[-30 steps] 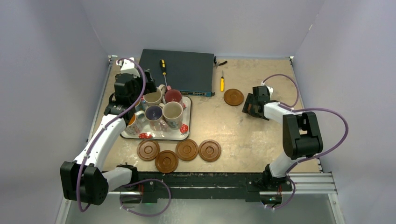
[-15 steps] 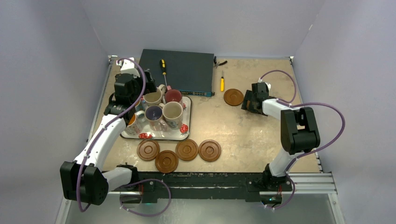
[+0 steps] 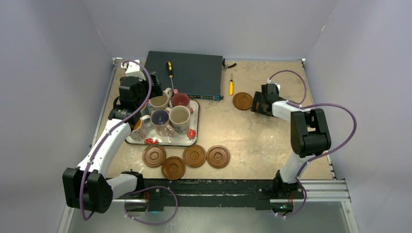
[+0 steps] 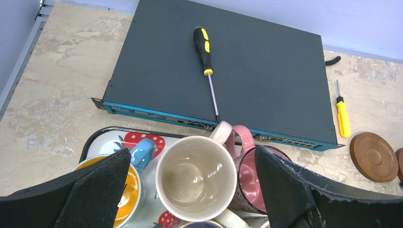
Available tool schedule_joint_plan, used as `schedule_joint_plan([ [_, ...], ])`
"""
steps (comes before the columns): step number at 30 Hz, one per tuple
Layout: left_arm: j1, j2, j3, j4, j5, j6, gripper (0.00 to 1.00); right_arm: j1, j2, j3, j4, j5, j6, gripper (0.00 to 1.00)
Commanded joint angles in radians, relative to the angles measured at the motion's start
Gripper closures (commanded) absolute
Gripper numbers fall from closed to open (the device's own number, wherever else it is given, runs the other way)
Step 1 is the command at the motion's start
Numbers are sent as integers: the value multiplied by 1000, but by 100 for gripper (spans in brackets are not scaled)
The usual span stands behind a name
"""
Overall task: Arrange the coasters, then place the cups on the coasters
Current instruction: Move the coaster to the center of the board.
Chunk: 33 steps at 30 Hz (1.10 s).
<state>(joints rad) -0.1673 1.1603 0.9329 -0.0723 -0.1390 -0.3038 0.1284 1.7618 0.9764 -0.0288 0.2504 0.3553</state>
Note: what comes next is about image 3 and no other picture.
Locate pink mug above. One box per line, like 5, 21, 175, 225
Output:
171, 93, 190, 109

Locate cream floral mug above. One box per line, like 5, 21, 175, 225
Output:
166, 106, 191, 134

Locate wooden coaster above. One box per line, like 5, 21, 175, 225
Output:
182, 145, 206, 168
232, 92, 253, 111
142, 146, 167, 167
206, 145, 230, 168
161, 156, 186, 181

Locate wooden coaster front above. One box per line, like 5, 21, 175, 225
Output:
161, 156, 186, 181

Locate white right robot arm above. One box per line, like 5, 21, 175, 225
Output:
251, 83, 331, 198

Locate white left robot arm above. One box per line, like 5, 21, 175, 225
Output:
62, 73, 163, 214

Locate small yellow screwdriver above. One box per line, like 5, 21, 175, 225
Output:
229, 74, 234, 96

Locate purple interior mug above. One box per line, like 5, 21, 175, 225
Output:
150, 109, 175, 137

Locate orange interior mug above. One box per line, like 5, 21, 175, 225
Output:
130, 115, 150, 141

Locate black yellow long screwdriver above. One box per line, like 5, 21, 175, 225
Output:
166, 62, 174, 90

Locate white strawberry tray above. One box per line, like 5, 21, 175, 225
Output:
125, 100, 200, 147

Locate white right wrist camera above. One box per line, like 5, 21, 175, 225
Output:
266, 80, 280, 91

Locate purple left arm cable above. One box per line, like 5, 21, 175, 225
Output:
79, 60, 153, 222

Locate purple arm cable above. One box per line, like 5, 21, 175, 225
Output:
268, 69, 358, 181
79, 60, 153, 222

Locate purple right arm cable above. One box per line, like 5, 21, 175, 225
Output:
268, 69, 358, 181

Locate black handled pliers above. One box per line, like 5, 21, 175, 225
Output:
222, 58, 237, 70

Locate dark network switch box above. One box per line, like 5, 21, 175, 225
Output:
145, 51, 223, 101

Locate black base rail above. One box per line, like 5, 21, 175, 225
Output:
120, 174, 305, 212

